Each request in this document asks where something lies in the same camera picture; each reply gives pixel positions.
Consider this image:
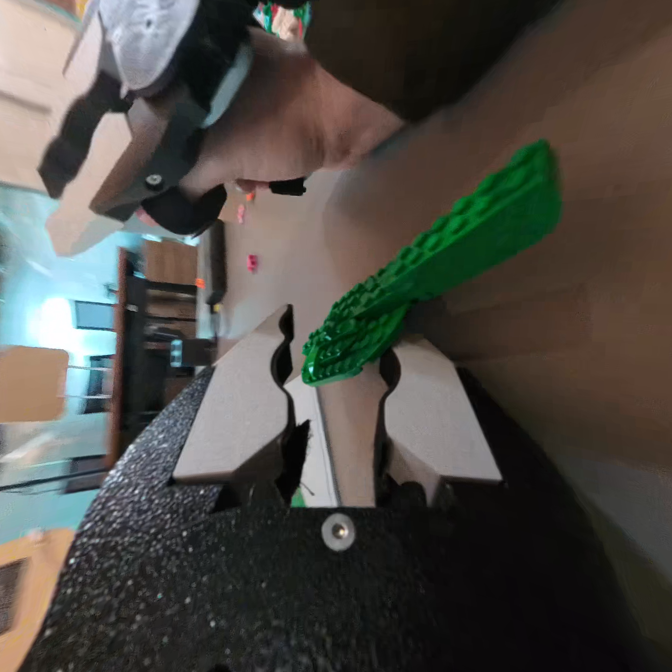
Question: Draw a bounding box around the green brick leaf build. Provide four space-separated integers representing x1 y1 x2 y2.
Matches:
301 139 564 389

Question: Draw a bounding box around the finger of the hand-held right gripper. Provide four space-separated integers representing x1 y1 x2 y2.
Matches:
37 71 150 259

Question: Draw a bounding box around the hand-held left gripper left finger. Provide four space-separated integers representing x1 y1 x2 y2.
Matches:
171 304 312 507

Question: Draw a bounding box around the black rectangular device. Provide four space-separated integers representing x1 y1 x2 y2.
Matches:
209 220 229 306

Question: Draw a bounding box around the dark monitor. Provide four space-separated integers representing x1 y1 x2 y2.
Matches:
72 298 117 333

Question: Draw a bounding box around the person's right hand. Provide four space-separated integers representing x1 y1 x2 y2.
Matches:
178 29 406 211

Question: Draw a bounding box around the small tan rounded board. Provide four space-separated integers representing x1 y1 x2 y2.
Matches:
0 345 70 424

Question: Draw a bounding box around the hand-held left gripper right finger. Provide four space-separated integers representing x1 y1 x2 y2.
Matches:
375 336 504 506

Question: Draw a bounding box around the white instruction booklet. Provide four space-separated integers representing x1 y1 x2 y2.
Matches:
286 374 343 508

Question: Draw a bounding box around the large tan wooden board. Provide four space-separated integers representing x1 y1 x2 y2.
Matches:
0 526 75 672

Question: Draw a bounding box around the grey desk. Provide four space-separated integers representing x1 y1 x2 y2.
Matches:
210 0 672 672

